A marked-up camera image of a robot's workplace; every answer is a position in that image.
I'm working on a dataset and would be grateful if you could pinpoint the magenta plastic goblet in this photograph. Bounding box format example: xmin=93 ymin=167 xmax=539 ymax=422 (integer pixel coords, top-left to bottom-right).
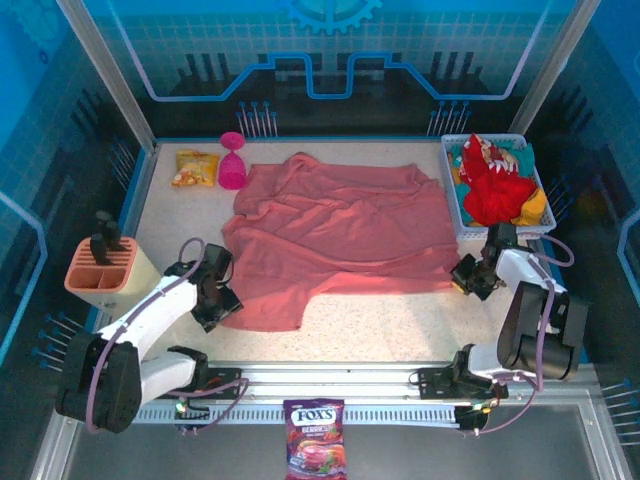
xmin=217 ymin=131 xmax=247 ymax=192

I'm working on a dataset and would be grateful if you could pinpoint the pink t-shirt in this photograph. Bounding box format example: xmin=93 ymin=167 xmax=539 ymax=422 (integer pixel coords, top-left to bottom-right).
xmin=220 ymin=152 xmax=461 ymax=333

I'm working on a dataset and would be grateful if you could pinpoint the white plastic basket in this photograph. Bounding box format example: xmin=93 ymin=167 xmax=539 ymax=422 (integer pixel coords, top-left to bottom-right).
xmin=440 ymin=133 xmax=558 ymax=241

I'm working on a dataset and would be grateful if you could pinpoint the red t-shirt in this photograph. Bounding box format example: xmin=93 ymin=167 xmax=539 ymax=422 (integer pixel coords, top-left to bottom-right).
xmin=458 ymin=132 xmax=537 ymax=226

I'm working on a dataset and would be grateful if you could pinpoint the yellow t-shirt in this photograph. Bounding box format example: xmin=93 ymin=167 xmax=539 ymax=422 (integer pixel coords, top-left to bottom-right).
xmin=512 ymin=187 xmax=549 ymax=227

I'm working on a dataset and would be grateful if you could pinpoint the black controller board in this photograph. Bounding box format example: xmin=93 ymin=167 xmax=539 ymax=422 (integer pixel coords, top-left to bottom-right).
xmin=173 ymin=397 xmax=211 ymax=434
xmin=455 ymin=402 xmax=494 ymax=434

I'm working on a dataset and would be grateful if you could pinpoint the yellow chips bag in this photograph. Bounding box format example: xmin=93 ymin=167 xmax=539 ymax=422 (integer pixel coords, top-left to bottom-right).
xmin=171 ymin=151 xmax=221 ymax=189

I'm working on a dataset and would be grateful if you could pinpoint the teal t-shirt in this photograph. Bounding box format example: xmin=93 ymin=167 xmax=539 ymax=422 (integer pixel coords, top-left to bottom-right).
xmin=447 ymin=138 xmax=536 ymax=229

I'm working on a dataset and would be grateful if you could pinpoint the orange and cream knife block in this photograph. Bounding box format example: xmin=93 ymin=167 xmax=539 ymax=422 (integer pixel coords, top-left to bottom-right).
xmin=63 ymin=235 xmax=162 ymax=314

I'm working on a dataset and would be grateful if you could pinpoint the purple Fox's candy bag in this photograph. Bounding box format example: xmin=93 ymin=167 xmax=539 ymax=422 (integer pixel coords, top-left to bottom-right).
xmin=282 ymin=397 xmax=347 ymax=480

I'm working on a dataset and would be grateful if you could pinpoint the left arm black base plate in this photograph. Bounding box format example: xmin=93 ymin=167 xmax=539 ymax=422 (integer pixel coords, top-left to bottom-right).
xmin=151 ymin=367 xmax=242 ymax=400

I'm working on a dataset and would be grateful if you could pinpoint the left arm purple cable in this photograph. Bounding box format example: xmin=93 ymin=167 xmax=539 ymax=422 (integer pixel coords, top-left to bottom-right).
xmin=84 ymin=237 xmax=251 ymax=435

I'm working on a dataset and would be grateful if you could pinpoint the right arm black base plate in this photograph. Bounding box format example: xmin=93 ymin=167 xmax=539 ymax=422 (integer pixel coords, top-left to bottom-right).
xmin=417 ymin=366 xmax=510 ymax=400

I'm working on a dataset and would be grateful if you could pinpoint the white slotted cable duct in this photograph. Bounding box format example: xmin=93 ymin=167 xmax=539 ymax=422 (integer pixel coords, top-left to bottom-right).
xmin=79 ymin=403 xmax=461 ymax=426

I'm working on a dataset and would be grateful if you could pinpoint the aluminium mounting rail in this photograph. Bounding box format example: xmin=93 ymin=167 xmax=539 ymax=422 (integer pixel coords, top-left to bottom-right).
xmin=59 ymin=360 xmax=601 ymax=407

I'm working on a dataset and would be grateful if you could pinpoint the aluminium frame post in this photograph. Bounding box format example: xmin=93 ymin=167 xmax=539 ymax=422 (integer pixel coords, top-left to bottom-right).
xmin=56 ymin=0 xmax=160 ymax=151
xmin=507 ymin=0 xmax=601 ymax=135

